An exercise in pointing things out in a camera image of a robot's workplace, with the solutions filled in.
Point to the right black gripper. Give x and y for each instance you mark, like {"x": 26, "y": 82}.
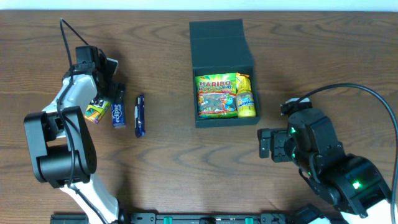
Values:
{"x": 278, "y": 145}

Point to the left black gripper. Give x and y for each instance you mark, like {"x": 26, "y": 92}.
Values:
{"x": 115, "y": 92}

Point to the Pretz snack box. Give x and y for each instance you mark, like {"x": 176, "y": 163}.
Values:
{"x": 96, "y": 110}

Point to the yellow Mentos gum bottle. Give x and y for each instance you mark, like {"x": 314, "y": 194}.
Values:
{"x": 245, "y": 104}

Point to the blue Eclipse mint tin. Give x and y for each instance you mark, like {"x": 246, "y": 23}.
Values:
{"x": 118, "y": 115}

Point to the dark blue candy bar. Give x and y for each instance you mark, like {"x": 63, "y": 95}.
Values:
{"x": 139, "y": 120}

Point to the yellow candy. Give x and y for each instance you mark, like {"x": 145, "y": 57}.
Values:
{"x": 242, "y": 82}

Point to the black gift box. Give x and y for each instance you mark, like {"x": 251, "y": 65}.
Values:
{"x": 220, "y": 47}

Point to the Haribo gummy candy bag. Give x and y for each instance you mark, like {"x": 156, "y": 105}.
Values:
{"x": 216, "y": 96}

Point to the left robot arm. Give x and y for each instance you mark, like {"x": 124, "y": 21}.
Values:
{"x": 61, "y": 149}

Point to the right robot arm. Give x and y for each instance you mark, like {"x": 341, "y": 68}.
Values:
{"x": 351, "y": 184}

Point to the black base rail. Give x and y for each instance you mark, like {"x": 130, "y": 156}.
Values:
{"x": 265, "y": 218}

